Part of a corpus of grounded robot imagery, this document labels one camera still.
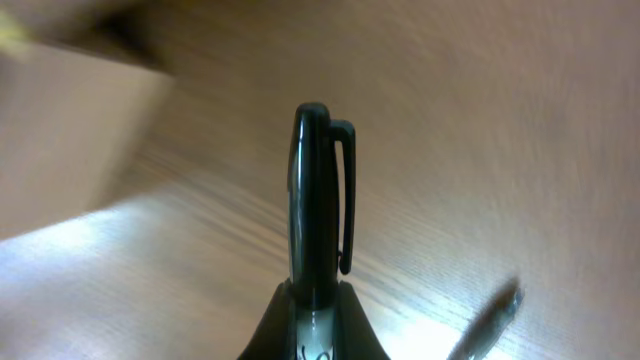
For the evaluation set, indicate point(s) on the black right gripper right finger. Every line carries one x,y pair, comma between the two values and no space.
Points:
354,335

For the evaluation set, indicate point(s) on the black clear ballpoint pen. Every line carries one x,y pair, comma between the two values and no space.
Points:
486,329

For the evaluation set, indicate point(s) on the black sharpie marker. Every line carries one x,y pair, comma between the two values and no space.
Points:
321,185

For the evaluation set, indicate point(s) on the brown cardboard box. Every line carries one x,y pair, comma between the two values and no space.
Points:
72,111

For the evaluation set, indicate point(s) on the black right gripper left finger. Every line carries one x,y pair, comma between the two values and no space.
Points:
273,338

